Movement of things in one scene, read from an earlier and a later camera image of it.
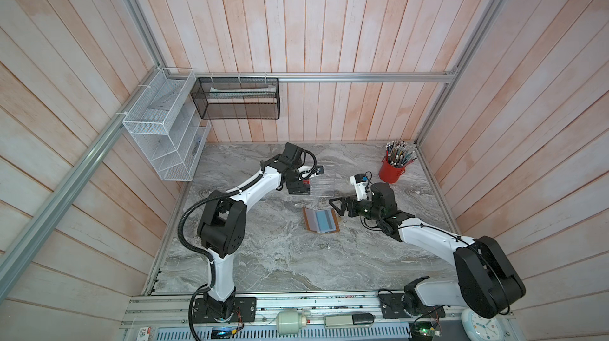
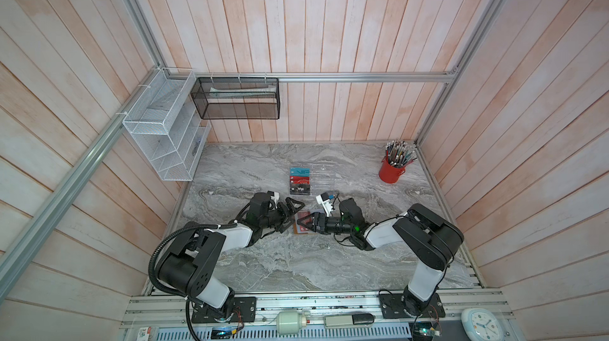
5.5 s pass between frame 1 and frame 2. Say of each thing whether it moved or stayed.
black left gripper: moved
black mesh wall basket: stayed
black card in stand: stayed
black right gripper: moved
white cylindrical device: stayed
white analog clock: stayed
